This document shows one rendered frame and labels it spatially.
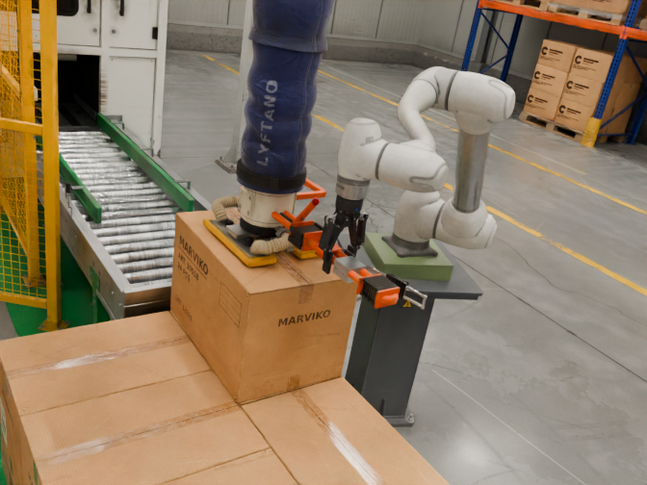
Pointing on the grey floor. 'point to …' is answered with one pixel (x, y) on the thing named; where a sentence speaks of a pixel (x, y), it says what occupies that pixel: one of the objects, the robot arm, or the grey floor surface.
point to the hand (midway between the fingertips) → (338, 261)
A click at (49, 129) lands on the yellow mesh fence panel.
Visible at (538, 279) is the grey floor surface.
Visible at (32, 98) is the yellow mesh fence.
